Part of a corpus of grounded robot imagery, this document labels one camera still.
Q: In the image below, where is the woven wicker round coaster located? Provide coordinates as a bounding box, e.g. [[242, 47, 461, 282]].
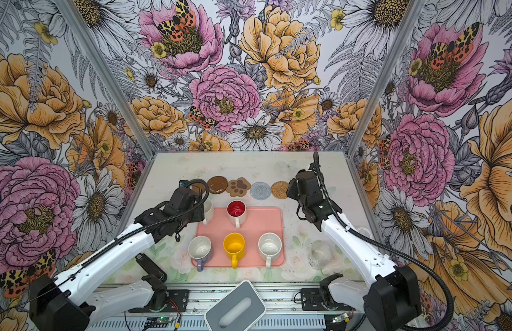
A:
[[271, 181, 289, 199]]

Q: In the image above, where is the aluminium front rail frame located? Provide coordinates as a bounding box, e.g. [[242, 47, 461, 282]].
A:
[[61, 281, 426, 331]]

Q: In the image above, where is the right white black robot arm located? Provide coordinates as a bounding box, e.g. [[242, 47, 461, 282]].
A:
[[286, 152, 454, 330]]

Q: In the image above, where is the white mug red inside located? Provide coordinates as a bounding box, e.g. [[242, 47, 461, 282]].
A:
[[226, 200, 248, 229]]

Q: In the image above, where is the glossy brown round coaster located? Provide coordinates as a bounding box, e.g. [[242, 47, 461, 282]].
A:
[[207, 176, 228, 194]]

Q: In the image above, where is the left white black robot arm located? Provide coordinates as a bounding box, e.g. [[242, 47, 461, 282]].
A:
[[28, 179, 210, 330]]

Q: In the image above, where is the clear glass cup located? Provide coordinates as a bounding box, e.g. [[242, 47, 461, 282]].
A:
[[308, 240, 334, 270]]

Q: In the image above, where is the white mug purple handle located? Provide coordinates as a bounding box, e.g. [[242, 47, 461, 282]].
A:
[[188, 236, 214, 272]]

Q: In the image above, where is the brown paw print coaster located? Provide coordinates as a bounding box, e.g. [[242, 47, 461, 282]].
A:
[[226, 177, 251, 197]]

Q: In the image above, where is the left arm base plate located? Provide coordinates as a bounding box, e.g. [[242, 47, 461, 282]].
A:
[[129, 290, 189, 313]]

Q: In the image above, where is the white mug off tray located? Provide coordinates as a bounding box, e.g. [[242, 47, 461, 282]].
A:
[[202, 199, 215, 225]]

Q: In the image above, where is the pink rectangular tray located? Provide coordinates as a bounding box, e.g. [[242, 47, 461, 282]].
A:
[[196, 207, 285, 268]]

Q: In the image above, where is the green circuit board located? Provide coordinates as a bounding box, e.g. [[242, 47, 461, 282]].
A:
[[144, 317, 170, 328]]

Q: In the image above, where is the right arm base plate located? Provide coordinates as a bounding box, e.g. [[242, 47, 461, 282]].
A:
[[295, 288, 352, 311]]

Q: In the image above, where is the grey blue round coaster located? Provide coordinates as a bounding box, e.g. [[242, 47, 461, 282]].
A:
[[250, 182, 271, 201]]

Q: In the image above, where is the yellow mug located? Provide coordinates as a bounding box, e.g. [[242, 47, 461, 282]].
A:
[[223, 233, 246, 269]]

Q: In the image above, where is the black rectangular remote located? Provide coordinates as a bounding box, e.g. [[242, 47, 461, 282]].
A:
[[135, 253, 167, 283]]

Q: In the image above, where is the matte brown round coaster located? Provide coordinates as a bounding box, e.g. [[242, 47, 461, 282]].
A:
[[191, 182, 206, 195]]

